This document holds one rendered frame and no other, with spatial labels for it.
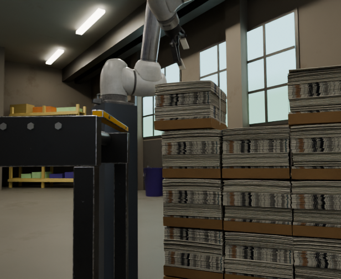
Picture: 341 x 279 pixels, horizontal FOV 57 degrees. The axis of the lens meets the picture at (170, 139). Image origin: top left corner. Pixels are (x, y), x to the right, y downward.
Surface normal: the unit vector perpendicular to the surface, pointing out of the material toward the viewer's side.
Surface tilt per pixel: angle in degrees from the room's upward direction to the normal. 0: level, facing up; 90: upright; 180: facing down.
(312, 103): 90
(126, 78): 91
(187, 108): 90
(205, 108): 90
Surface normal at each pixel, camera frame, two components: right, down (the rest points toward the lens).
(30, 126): -0.01, -0.06
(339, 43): -0.82, -0.03
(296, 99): -0.38, -0.05
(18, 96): 0.57, -0.06
